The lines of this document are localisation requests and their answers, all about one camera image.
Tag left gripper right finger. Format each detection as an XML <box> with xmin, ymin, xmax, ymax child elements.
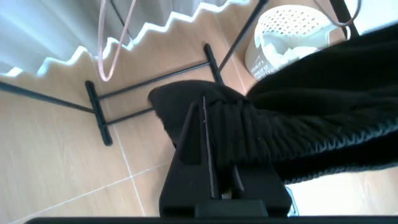
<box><xmin>231</xmin><ymin>163</ymin><xmax>293</xmax><ymax>218</ymax></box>

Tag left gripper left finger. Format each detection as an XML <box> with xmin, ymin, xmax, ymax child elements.
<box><xmin>159</xmin><ymin>96</ymin><xmax>216</xmax><ymax>218</ymax></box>

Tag black shorts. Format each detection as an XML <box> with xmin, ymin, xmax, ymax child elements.
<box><xmin>147</xmin><ymin>23</ymin><xmax>398</xmax><ymax>184</ymax></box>

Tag black clothes rack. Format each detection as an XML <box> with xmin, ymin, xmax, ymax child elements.
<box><xmin>0</xmin><ymin>0</ymin><xmax>270</xmax><ymax>147</ymax></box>

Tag white laundry basket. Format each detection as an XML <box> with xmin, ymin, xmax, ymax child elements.
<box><xmin>244</xmin><ymin>4</ymin><xmax>348</xmax><ymax>82</ymax></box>

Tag white garment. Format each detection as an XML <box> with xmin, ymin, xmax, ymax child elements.
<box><xmin>261</xmin><ymin>30</ymin><xmax>321</xmax><ymax>68</ymax></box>

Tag beige curtain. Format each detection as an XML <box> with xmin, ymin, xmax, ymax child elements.
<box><xmin>0</xmin><ymin>0</ymin><xmax>252</xmax><ymax>77</ymax></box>

